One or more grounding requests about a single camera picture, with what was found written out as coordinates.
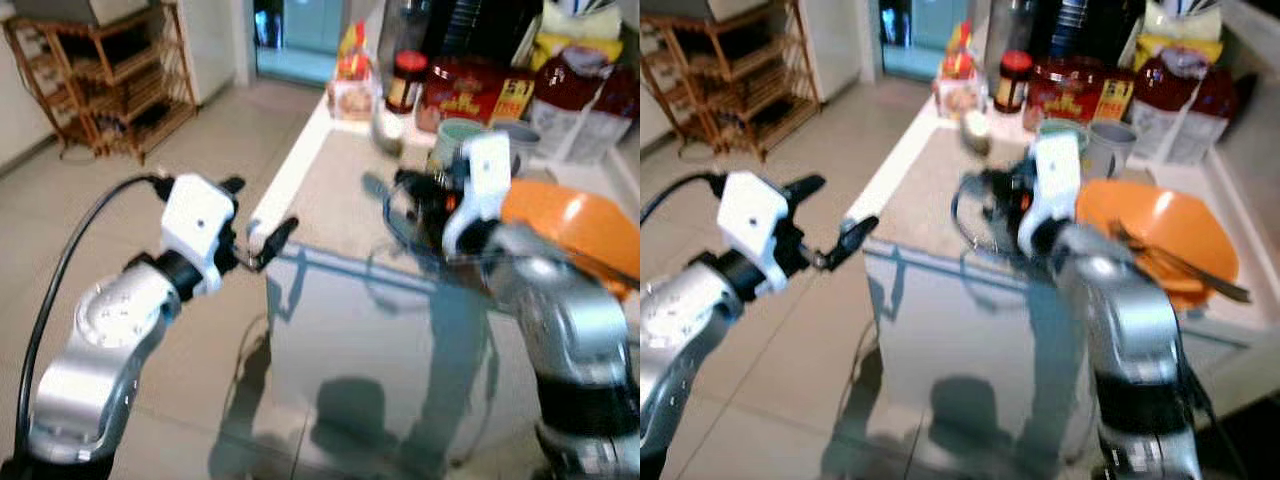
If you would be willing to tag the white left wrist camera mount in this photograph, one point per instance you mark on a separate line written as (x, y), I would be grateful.
(195, 225)
(752, 222)

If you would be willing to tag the grey mug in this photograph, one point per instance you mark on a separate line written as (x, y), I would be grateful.
(522, 148)
(1110, 150)

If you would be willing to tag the black appliance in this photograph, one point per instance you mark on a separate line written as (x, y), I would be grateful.
(485, 28)
(1085, 28)

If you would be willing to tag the steel bottle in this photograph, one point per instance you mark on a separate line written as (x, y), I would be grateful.
(402, 25)
(1008, 25)

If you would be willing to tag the green mug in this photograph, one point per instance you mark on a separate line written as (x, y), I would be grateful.
(452, 140)
(1062, 128)

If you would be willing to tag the yellow red snack bag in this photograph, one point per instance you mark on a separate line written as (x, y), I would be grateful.
(957, 78)
(352, 80)

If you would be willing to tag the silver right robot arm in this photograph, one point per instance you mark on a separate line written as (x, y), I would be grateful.
(1130, 330)
(570, 330)

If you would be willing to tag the orange plastic bowl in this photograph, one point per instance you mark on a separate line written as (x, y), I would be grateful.
(1160, 225)
(570, 225)

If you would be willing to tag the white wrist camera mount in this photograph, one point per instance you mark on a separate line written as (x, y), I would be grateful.
(195, 225)
(1055, 185)
(752, 222)
(485, 185)

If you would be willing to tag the red liquid jug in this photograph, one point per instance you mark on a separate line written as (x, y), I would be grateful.
(1180, 105)
(580, 105)

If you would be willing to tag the small round glass cup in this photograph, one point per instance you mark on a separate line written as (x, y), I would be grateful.
(976, 132)

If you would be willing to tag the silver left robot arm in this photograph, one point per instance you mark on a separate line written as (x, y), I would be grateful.
(100, 330)
(678, 330)

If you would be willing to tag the dark metal fork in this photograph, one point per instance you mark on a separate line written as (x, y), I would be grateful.
(1190, 268)

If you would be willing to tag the red and yellow food box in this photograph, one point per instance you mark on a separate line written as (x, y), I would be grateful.
(475, 95)
(1080, 92)

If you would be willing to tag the wooden shelf rack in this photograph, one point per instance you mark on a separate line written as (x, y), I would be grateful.
(730, 85)
(110, 85)

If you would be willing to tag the yellow plastic bag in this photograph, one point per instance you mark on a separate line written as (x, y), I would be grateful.
(570, 40)
(1185, 35)

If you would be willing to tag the glass door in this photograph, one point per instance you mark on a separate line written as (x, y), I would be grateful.
(298, 35)
(912, 35)

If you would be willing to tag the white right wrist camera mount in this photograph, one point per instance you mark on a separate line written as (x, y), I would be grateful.
(1055, 185)
(485, 185)

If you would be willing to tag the red lidded sauce jar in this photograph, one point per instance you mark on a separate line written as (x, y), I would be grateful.
(406, 85)
(1013, 85)

